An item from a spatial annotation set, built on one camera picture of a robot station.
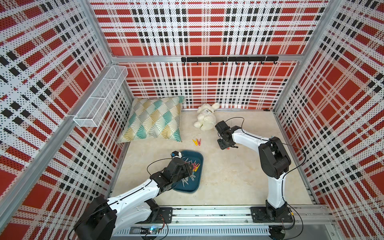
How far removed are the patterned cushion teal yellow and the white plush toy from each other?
0.46 ft

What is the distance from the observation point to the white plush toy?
1.04m

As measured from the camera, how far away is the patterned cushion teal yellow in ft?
3.08
